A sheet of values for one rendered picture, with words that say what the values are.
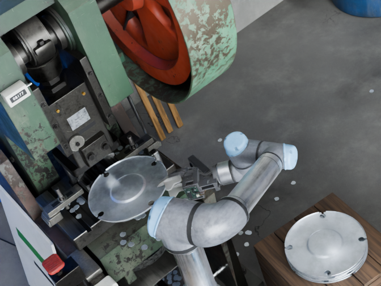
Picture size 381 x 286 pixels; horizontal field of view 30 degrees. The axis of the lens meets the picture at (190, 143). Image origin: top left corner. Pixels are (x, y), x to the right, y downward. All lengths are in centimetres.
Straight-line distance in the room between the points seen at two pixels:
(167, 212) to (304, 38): 245
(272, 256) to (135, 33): 94
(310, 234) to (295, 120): 113
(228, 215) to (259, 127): 184
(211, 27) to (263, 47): 212
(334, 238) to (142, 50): 95
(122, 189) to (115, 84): 37
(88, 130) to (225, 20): 61
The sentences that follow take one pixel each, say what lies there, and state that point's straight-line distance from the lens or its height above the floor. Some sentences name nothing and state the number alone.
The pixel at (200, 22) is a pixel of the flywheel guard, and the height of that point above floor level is 134.
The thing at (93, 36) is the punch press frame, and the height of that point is 132.
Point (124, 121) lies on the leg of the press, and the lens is 283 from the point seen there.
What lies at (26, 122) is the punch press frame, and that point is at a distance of 219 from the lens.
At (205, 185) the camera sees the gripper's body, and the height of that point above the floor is 83.
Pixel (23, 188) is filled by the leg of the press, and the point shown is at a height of 72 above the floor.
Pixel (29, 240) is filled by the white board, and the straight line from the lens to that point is 297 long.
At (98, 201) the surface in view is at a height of 79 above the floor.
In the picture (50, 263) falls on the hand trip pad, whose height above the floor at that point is 76.
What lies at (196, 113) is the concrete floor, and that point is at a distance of 385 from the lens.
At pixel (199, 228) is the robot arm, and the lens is 182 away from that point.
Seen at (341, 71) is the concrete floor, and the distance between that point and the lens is 388.
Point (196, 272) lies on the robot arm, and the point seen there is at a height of 86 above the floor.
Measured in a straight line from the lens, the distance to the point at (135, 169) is 246.
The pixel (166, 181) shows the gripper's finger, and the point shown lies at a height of 83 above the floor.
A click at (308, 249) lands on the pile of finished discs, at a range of 259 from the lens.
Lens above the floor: 243
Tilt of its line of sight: 41 degrees down
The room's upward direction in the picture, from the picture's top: 20 degrees counter-clockwise
